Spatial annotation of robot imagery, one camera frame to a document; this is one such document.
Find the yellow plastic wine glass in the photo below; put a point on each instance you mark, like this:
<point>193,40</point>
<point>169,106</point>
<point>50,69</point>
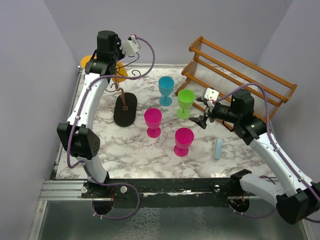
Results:
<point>85,60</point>

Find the blue plastic wine glass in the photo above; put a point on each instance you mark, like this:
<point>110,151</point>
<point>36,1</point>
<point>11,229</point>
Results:
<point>166,86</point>

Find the pink wine glass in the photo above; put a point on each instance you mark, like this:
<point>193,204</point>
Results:
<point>183,140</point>
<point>153,119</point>

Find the wooden dish rack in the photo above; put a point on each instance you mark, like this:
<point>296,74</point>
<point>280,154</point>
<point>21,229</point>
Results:
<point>212,66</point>

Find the pink wine glass left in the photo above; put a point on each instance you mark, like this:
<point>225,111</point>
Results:
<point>153,119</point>

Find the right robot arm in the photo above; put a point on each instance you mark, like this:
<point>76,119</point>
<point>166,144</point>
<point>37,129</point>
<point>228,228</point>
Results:
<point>297,196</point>

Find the metal wine glass rack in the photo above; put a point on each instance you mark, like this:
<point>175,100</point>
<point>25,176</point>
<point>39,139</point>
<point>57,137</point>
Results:
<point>119,89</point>

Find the orange plastic wine glass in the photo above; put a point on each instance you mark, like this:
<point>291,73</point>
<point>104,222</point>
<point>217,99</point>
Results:
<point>120,71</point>

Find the pink wine glass front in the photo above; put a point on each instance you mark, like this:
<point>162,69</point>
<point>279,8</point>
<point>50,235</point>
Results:
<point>183,140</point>

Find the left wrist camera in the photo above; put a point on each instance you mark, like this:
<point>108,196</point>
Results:
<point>130,47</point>

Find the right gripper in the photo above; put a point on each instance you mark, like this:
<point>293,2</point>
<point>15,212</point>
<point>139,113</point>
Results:
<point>201,120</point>

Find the light blue flat stick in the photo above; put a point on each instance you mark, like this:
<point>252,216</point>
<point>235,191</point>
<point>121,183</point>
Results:
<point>218,149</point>

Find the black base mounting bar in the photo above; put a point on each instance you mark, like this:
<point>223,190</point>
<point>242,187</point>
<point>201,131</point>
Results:
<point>163,192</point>

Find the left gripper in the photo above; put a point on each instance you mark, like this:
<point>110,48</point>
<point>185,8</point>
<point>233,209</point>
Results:
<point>121,54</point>

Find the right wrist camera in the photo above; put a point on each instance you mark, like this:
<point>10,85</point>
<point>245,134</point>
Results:
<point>209,96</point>

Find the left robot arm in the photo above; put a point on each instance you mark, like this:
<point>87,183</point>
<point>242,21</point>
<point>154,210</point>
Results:
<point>76,135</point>

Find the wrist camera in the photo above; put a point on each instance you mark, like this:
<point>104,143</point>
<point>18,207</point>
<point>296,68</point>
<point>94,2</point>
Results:
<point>130,47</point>
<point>209,96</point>

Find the green plastic wine glass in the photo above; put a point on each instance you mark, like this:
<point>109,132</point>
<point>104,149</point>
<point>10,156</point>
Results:
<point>186,99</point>

